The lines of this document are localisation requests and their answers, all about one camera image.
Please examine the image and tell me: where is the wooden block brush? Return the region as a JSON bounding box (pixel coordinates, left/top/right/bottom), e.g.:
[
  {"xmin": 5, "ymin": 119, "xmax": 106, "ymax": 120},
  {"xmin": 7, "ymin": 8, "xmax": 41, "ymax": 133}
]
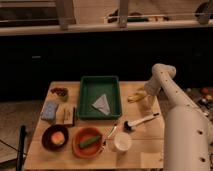
[{"xmin": 63, "ymin": 107, "xmax": 75, "ymax": 126}]

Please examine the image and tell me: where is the white handled dish brush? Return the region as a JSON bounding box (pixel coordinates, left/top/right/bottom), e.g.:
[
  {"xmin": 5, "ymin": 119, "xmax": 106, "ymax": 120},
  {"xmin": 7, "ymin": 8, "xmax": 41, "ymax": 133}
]
[{"xmin": 124, "ymin": 113, "xmax": 159, "ymax": 131}]

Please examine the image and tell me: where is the green plastic tray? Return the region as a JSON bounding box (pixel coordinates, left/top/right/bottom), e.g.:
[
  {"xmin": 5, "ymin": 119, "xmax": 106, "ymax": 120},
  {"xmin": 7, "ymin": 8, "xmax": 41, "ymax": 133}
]
[{"xmin": 76, "ymin": 76, "xmax": 122, "ymax": 120}]

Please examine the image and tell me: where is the black stand pole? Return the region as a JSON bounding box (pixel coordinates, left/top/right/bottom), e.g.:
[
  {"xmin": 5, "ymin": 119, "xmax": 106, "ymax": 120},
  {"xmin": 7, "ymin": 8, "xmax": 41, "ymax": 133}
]
[{"xmin": 16, "ymin": 125, "xmax": 27, "ymax": 171}]

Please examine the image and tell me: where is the orange plate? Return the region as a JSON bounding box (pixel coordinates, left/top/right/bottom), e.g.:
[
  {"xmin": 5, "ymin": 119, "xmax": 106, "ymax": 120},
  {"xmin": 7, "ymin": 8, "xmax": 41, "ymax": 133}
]
[{"xmin": 72, "ymin": 127, "xmax": 103, "ymax": 159}]

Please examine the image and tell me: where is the blue sponge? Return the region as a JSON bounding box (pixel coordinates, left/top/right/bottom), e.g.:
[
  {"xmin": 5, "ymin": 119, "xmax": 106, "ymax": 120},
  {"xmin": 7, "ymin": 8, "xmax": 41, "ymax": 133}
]
[{"xmin": 41, "ymin": 101, "xmax": 58, "ymax": 121}]

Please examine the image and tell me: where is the green cucumber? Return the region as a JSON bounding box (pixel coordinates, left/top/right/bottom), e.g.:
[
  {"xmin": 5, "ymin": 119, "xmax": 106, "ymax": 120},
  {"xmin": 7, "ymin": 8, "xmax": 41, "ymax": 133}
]
[{"xmin": 79, "ymin": 135, "xmax": 101, "ymax": 149}]

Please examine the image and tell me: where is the metal spoon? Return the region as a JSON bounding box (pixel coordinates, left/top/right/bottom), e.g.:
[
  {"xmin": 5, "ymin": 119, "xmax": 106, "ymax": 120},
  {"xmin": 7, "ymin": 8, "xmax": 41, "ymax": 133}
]
[{"xmin": 101, "ymin": 123, "xmax": 119, "ymax": 149}]

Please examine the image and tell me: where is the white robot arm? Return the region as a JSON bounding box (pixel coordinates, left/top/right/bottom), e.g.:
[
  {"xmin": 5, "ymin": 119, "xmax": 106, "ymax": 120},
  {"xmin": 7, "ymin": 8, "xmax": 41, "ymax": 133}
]
[{"xmin": 144, "ymin": 63, "xmax": 213, "ymax": 171}]

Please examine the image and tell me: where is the white paper cup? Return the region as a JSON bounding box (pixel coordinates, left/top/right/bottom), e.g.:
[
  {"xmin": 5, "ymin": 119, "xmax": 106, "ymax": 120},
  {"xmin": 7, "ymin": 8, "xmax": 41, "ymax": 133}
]
[{"xmin": 114, "ymin": 132, "xmax": 132, "ymax": 153}]

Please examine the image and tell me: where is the wooden table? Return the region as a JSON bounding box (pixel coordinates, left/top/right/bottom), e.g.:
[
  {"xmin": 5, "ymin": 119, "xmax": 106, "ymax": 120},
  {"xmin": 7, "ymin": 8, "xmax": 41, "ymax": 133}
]
[{"xmin": 24, "ymin": 81, "xmax": 169, "ymax": 171}]

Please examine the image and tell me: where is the dark brown bowl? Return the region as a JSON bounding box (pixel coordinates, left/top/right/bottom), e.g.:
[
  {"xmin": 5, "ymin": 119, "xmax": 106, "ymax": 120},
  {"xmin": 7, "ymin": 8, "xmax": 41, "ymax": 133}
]
[{"xmin": 42, "ymin": 124, "xmax": 69, "ymax": 151}]

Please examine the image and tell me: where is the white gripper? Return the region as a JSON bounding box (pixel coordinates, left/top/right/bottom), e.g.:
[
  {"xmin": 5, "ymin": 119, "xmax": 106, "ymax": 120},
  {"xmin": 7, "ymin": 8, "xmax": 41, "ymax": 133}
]
[{"xmin": 144, "ymin": 78, "xmax": 161, "ymax": 96}]

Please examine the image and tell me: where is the grey folded cloth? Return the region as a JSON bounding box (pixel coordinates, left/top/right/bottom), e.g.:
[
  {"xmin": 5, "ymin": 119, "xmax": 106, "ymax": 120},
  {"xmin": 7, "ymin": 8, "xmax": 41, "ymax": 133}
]
[{"xmin": 92, "ymin": 94, "xmax": 110, "ymax": 115}]

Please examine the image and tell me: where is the yellow banana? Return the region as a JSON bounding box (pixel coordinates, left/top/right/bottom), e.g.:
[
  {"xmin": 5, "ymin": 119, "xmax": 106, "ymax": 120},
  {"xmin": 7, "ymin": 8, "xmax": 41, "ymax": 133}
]
[{"xmin": 127, "ymin": 90, "xmax": 147, "ymax": 103}]

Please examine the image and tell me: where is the orange round fruit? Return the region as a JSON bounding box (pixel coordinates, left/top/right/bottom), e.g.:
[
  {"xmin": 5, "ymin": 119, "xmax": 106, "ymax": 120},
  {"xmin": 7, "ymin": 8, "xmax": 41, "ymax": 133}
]
[{"xmin": 51, "ymin": 131, "xmax": 65, "ymax": 145}]

